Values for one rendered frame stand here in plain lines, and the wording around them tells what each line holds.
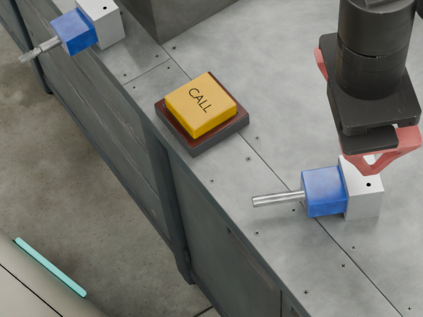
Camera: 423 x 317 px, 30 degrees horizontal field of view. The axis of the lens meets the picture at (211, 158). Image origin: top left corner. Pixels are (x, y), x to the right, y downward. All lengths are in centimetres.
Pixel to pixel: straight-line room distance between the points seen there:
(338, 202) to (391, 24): 27
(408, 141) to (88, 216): 122
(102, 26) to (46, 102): 104
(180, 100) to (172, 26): 13
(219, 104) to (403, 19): 34
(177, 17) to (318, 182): 29
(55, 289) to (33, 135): 62
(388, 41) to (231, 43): 41
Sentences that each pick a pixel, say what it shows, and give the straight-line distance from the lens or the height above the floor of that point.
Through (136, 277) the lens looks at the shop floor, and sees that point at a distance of 172.
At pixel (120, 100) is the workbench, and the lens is 133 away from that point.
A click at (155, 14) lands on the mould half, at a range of 96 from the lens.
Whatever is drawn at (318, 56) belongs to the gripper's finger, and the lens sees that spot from 73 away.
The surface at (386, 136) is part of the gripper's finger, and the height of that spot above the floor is 100.
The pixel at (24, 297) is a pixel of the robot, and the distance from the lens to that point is 144.
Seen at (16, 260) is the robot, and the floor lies 28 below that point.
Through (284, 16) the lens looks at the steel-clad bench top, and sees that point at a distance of 102.
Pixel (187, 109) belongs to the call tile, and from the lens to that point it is 89.
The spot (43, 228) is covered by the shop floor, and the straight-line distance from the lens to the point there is 182.
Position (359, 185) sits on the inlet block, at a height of 85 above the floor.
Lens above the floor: 155
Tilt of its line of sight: 57 degrees down
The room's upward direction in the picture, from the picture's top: 7 degrees counter-clockwise
